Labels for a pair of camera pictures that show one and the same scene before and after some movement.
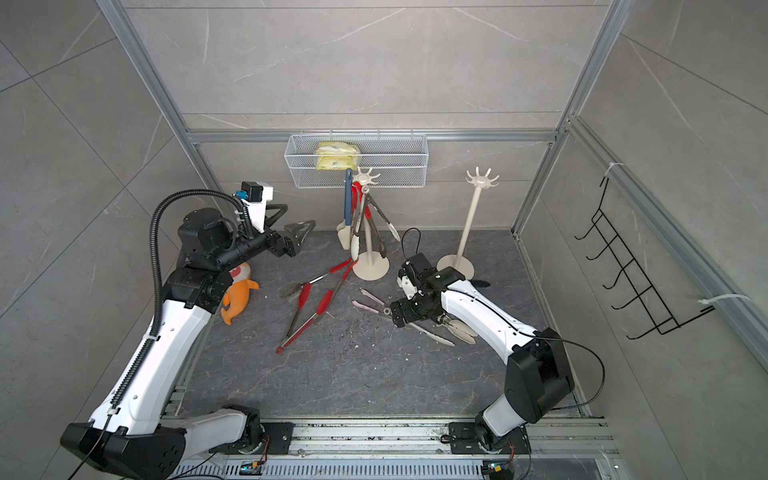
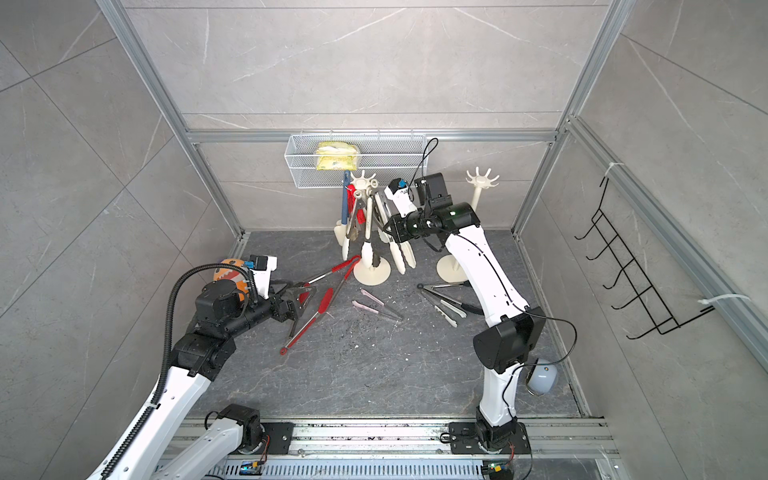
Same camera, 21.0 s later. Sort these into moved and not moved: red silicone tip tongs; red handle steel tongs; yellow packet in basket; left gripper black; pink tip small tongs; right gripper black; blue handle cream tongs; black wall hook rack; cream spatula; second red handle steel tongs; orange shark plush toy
Moved: red handle steel tongs; cream spatula; left gripper black; right gripper black
Not moved: second red handle steel tongs; blue handle cream tongs; red silicone tip tongs; black wall hook rack; pink tip small tongs; yellow packet in basket; orange shark plush toy
